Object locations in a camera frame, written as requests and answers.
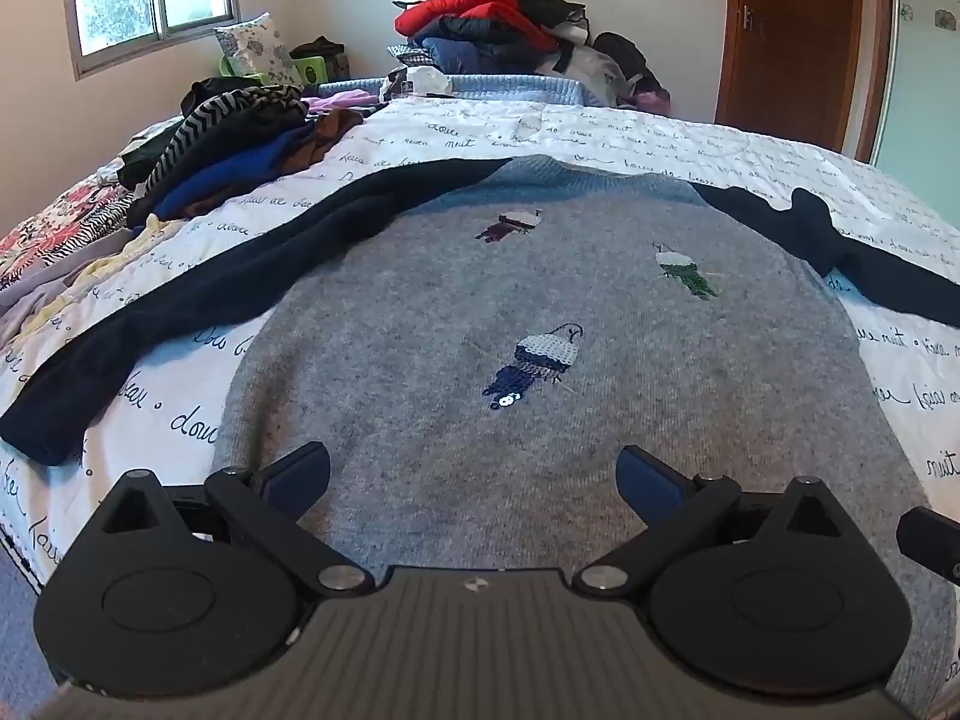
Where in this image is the grey navy knit sweater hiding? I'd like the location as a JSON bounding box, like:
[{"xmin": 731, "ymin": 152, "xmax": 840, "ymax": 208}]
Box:
[{"xmin": 2, "ymin": 156, "xmax": 957, "ymax": 712}]

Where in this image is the folded dark clothes stack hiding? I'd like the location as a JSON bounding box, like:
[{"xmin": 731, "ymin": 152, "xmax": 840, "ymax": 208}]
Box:
[{"xmin": 122, "ymin": 82, "xmax": 364, "ymax": 229}]

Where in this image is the dark clothes heap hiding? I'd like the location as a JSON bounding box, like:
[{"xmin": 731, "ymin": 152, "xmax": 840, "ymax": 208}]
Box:
[{"xmin": 387, "ymin": 0, "xmax": 672, "ymax": 115}]

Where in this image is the yellow garment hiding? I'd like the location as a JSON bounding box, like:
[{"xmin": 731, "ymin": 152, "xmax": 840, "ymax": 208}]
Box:
[{"xmin": 16, "ymin": 215, "xmax": 185, "ymax": 337}]

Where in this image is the white script-print quilt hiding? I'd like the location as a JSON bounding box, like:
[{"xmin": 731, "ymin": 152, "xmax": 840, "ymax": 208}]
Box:
[{"xmin": 2, "ymin": 99, "xmax": 958, "ymax": 582}]

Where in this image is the lavender garment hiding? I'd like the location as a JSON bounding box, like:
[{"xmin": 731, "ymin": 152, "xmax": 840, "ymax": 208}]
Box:
[{"xmin": 2, "ymin": 229, "xmax": 133, "ymax": 344}]

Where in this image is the floral red bedsheet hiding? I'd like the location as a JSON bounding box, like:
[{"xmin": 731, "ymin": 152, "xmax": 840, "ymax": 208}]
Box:
[{"xmin": 2, "ymin": 177, "xmax": 135, "ymax": 288}]

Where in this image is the frosted glass wardrobe door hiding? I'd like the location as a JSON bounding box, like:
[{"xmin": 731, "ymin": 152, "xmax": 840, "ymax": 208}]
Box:
[{"xmin": 875, "ymin": 0, "xmax": 960, "ymax": 224}]

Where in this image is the pink purple garment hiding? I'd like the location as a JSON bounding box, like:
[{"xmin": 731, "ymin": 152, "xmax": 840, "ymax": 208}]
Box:
[{"xmin": 302, "ymin": 89, "xmax": 381, "ymax": 115}]

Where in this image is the light blue quilted blanket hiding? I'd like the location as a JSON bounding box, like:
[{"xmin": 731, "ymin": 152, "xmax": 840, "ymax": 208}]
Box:
[{"xmin": 304, "ymin": 75, "xmax": 604, "ymax": 107}]

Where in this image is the green plastic chair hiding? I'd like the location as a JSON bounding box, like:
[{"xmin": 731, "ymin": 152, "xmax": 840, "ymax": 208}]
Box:
[{"xmin": 218, "ymin": 55, "xmax": 331, "ymax": 86}]

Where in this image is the black bag on chair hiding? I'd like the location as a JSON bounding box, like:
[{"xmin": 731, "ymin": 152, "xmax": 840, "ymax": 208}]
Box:
[{"xmin": 291, "ymin": 36, "xmax": 352, "ymax": 83}]

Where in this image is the white plastic bag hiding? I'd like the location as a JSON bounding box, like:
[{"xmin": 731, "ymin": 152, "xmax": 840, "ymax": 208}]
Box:
[{"xmin": 379, "ymin": 65, "xmax": 454, "ymax": 103}]

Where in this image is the floral white pillow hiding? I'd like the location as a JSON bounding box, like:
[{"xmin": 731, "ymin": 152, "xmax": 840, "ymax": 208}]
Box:
[{"xmin": 215, "ymin": 11, "xmax": 302, "ymax": 86}]

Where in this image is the brown wooden door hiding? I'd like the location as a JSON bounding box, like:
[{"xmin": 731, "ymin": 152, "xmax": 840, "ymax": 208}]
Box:
[{"xmin": 716, "ymin": 0, "xmax": 893, "ymax": 163}]

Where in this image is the red puffer jacket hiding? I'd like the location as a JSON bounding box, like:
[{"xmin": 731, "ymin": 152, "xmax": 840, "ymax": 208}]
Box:
[{"xmin": 394, "ymin": 0, "xmax": 556, "ymax": 52}]

